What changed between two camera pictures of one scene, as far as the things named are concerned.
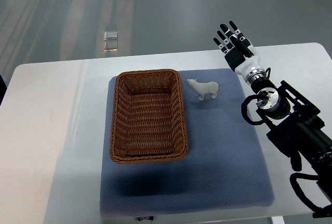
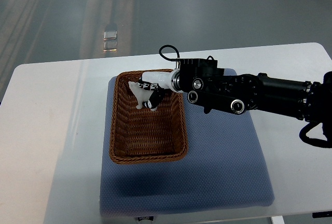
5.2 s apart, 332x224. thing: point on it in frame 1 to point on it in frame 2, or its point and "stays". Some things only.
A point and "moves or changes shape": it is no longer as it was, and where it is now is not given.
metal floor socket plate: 110,39 stays
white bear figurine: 204,88 moves or changes shape
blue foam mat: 227,166 stays
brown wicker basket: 148,121 stays
